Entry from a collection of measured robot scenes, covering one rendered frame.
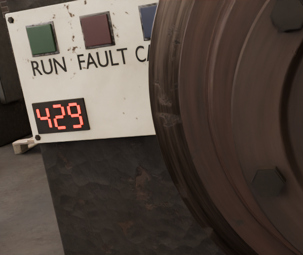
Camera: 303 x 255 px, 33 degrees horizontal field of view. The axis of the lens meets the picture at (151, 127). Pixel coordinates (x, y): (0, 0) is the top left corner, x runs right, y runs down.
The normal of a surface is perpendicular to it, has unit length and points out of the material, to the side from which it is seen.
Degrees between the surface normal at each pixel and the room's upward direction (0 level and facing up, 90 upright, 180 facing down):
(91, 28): 90
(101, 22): 90
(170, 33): 90
